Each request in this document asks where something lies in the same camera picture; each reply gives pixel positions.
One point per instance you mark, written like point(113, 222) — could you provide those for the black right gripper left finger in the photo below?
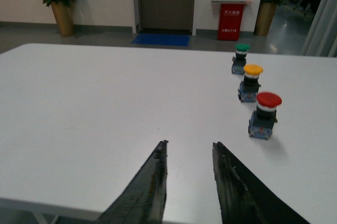
point(144, 198)

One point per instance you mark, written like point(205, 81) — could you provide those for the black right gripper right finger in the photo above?
point(243, 197)

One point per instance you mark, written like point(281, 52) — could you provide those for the yellow push button switch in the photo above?
point(249, 86)

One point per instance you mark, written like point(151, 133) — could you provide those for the blue floor mat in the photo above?
point(162, 39)

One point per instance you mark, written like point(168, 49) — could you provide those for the grey curtain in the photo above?
point(321, 38)

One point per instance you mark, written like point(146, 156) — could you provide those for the red fire extinguisher box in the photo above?
point(231, 13)

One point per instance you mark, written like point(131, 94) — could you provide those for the grey door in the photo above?
point(160, 16)

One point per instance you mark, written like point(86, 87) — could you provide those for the red push button switch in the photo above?
point(263, 118)

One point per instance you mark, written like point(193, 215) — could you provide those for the white table leg frame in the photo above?
point(41, 219)

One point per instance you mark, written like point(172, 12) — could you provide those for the green push button switch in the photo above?
point(239, 60)

